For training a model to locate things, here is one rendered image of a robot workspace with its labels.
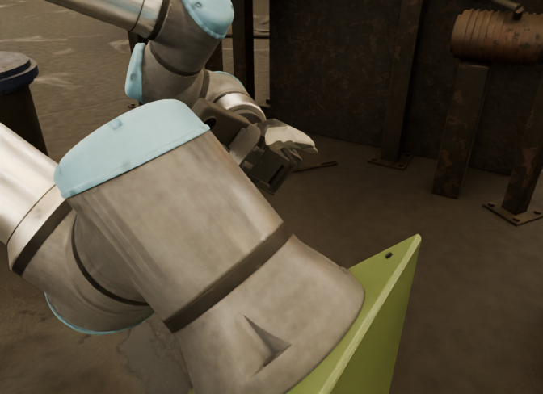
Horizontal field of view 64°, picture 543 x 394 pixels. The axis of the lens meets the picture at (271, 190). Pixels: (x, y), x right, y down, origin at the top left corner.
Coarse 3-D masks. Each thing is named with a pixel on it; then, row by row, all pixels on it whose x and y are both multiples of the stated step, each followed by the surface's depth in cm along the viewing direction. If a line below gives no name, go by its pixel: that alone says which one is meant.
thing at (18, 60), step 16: (0, 64) 106; (16, 64) 106; (32, 64) 112; (0, 80) 99; (16, 80) 102; (32, 80) 111; (0, 96) 103; (16, 96) 107; (0, 112) 104; (16, 112) 108; (32, 112) 114; (16, 128) 108; (32, 128) 114; (32, 144) 114
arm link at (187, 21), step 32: (64, 0) 54; (96, 0) 55; (128, 0) 56; (160, 0) 57; (192, 0) 58; (224, 0) 62; (160, 32) 60; (192, 32) 61; (224, 32) 63; (160, 64) 66; (192, 64) 66
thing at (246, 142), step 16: (240, 112) 68; (256, 128) 61; (240, 144) 63; (256, 144) 60; (240, 160) 61; (256, 160) 62; (272, 160) 63; (288, 160) 63; (256, 176) 63; (272, 176) 64; (272, 192) 66
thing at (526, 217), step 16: (528, 128) 116; (528, 144) 117; (528, 160) 118; (512, 176) 123; (528, 176) 119; (512, 192) 125; (528, 192) 123; (496, 208) 129; (512, 208) 126; (528, 208) 129
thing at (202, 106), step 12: (192, 108) 58; (204, 108) 57; (216, 108) 59; (204, 120) 58; (216, 120) 59; (228, 120) 62; (240, 120) 64; (216, 132) 62; (228, 132) 64; (228, 144) 65
